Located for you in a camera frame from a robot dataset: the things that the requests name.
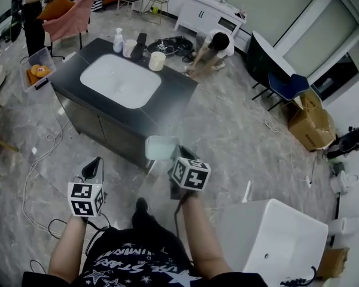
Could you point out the person's right forearm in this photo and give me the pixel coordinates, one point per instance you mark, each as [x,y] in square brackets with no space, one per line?
[202,238]

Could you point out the person's black printed shirt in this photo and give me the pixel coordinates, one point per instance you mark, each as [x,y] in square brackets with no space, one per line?
[131,259]

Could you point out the pale rectangular object box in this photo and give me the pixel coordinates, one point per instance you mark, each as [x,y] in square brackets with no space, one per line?
[160,148]

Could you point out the orange cushion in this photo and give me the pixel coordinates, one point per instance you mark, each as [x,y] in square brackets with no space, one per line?
[55,7]

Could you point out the white cup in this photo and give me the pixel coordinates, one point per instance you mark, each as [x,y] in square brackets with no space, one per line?
[129,48]

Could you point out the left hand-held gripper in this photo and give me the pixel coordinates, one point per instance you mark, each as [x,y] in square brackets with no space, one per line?
[85,200]

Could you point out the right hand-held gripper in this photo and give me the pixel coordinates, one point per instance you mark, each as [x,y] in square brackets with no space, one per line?
[191,175]

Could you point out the black equipment bag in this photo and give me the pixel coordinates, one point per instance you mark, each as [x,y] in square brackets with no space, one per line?
[348,142]

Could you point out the small white toilet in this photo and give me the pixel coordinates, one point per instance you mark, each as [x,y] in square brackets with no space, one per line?
[347,224]
[344,182]

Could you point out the small cardboard box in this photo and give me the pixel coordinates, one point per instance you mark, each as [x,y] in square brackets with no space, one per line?
[333,262]

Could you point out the large cardboard box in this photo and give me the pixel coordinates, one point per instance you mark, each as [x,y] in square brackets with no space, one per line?
[311,124]

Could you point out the dark round table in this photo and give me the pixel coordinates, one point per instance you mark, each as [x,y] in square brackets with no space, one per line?
[263,58]

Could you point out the white sideboard cabinet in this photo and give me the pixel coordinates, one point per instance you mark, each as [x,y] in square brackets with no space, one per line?
[203,15]

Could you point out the orange plush toy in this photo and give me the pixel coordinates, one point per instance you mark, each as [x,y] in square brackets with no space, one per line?
[40,70]

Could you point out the white cylindrical container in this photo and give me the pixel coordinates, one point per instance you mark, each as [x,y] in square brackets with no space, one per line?
[156,61]

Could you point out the dark vanity cabinet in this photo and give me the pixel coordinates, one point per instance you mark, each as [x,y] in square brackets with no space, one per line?
[176,97]

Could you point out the pink armchair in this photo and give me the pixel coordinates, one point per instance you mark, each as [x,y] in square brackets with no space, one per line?
[74,16]

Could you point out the person's black trouser leg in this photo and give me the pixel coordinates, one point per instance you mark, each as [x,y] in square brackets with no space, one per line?
[143,215]

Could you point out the white spray bottle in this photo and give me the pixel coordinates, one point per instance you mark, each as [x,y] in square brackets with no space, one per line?
[118,42]

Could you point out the clear plastic bin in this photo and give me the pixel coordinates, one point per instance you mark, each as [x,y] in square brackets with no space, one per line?
[43,57]

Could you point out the blue chair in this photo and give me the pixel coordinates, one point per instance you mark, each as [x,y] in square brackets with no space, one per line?
[287,85]

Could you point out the yellow ball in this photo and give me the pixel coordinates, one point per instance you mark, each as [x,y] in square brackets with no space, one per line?
[155,10]

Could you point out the white bathtub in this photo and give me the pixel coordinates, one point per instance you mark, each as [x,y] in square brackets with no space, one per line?
[272,238]

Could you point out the white sink basin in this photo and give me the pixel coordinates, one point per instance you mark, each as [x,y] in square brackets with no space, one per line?
[119,79]

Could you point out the person's left forearm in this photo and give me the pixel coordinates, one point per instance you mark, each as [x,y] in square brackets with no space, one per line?
[67,250]

